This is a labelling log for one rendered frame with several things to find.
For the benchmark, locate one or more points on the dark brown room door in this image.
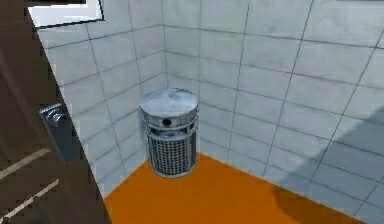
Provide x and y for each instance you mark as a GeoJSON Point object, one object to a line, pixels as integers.
{"type": "Point", "coordinates": [30, 140]}

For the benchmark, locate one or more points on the grey metal mesh bin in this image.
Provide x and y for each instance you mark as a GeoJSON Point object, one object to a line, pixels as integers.
{"type": "Point", "coordinates": [170, 140]}

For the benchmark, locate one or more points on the white window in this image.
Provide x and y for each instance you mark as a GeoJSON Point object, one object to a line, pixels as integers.
{"type": "Point", "coordinates": [66, 13]}

